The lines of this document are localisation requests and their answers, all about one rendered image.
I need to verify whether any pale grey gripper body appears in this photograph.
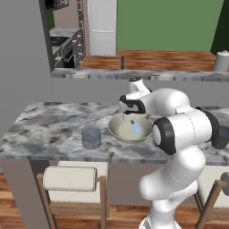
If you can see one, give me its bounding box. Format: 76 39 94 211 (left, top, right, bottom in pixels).
120 108 148 122

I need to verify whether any pale blue ice cube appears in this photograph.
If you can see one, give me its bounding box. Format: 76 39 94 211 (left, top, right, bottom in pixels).
132 123 142 134

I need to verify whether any cream ice bowl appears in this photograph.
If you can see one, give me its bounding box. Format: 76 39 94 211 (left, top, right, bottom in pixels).
107 114 155 145

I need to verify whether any grey glass of water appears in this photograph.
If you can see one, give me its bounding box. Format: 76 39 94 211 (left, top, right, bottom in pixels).
81 127 102 149

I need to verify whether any white fridge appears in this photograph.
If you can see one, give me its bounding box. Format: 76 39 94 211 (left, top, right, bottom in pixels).
87 0 118 57

